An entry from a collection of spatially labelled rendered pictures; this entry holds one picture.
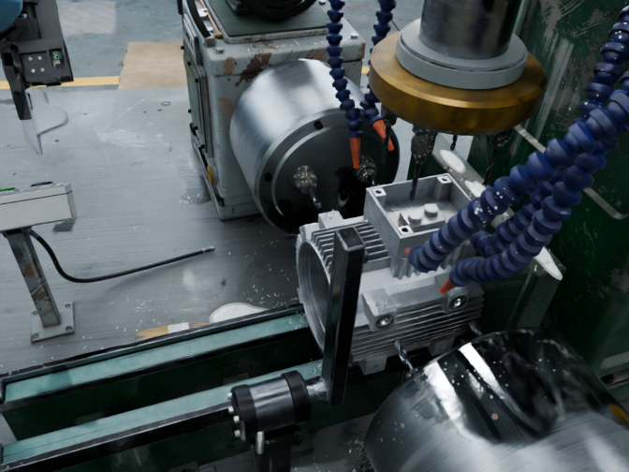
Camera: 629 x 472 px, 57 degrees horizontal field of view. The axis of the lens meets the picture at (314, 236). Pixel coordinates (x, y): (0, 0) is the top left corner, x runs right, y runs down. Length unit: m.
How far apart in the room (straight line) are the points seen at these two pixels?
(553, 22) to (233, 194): 0.66
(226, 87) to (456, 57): 0.54
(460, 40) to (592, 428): 0.36
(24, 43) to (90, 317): 0.46
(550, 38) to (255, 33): 0.50
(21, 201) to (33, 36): 0.23
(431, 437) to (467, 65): 0.34
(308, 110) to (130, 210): 0.54
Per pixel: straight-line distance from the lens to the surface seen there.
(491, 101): 0.57
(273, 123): 0.89
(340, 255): 0.52
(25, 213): 0.90
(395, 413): 0.58
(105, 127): 1.56
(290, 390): 0.66
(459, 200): 0.78
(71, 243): 1.23
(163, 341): 0.86
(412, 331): 0.76
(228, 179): 1.15
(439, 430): 0.55
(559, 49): 0.81
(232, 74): 1.04
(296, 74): 0.96
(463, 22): 0.58
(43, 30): 0.93
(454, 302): 0.75
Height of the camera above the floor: 1.59
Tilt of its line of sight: 42 degrees down
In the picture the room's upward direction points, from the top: 4 degrees clockwise
